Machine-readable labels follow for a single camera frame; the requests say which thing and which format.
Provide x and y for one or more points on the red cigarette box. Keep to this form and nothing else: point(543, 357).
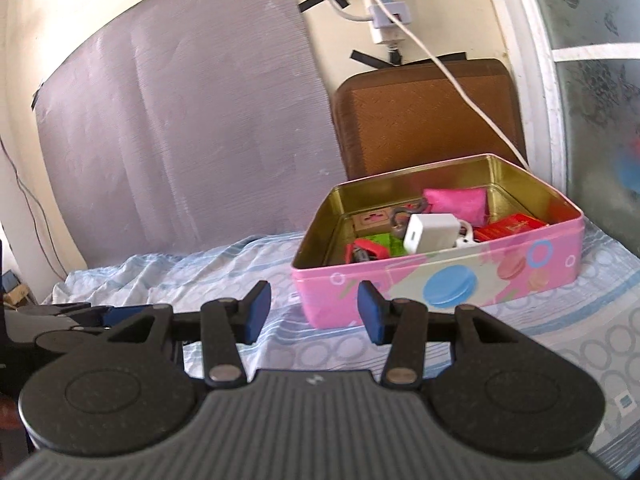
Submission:
point(505, 227)

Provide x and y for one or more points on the green packet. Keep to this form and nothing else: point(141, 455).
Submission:
point(395, 245)

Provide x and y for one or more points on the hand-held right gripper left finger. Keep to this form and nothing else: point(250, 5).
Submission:
point(255, 312)

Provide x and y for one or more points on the frosted glass window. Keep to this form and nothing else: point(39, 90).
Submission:
point(590, 110)

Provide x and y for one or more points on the beige socket panel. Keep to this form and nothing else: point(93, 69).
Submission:
point(372, 220)

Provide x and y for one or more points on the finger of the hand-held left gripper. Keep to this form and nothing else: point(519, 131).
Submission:
point(122, 316)

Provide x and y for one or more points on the small red clip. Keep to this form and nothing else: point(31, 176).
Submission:
point(370, 249)

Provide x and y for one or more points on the blue patterned bed sheet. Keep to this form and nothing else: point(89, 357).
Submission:
point(550, 310)

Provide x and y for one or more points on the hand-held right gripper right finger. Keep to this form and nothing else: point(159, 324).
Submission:
point(374, 315)

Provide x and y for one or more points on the pink fabric pouch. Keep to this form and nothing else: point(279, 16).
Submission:
point(455, 205)

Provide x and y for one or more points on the metal padlock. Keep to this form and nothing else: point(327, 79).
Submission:
point(400, 217)

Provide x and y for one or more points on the white power strip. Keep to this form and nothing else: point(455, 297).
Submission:
point(382, 5)

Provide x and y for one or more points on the wooden desk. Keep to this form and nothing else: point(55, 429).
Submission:
point(19, 296)

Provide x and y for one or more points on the pink tin box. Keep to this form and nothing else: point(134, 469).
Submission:
point(450, 285)

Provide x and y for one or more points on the white charger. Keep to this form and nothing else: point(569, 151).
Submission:
point(430, 232)

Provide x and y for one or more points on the grey wall mat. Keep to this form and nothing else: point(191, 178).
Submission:
point(175, 135)

